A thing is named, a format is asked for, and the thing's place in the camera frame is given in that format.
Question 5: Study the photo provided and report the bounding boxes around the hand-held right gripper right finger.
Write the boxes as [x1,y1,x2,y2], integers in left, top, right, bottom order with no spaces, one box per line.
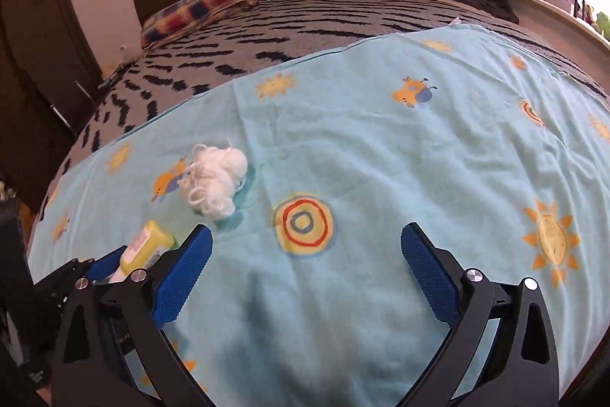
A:
[395,222,559,407]

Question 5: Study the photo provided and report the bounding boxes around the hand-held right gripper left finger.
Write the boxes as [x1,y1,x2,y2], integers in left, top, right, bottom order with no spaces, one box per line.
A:
[51,223,214,407]

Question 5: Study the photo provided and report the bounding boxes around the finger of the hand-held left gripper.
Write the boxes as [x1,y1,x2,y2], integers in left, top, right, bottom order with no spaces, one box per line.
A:
[33,246,127,310]

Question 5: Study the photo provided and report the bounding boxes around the small yellow bottle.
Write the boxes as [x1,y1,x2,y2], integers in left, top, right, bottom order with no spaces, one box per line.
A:
[111,219,176,285]

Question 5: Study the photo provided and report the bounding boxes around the white yarn clump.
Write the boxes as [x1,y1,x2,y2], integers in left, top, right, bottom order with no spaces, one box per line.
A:
[178,143,249,217]

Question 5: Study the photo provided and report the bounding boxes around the pale blue printed blanket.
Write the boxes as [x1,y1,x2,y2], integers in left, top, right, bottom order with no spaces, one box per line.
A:
[27,24,610,407]

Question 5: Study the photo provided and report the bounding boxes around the dark wooden wardrobe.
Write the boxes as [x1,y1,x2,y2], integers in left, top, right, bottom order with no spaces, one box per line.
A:
[0,0,104,213]

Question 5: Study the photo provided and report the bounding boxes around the red blue checkered pillow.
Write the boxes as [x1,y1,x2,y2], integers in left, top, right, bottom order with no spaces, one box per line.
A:
[140,0,259,51]

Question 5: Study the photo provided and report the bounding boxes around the grey zigzag bedspread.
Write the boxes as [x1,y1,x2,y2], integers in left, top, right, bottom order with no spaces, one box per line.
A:
[61,0,610,153]

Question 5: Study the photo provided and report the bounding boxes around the green plush toy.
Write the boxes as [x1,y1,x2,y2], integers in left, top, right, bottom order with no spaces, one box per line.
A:
[593,10,610,40]

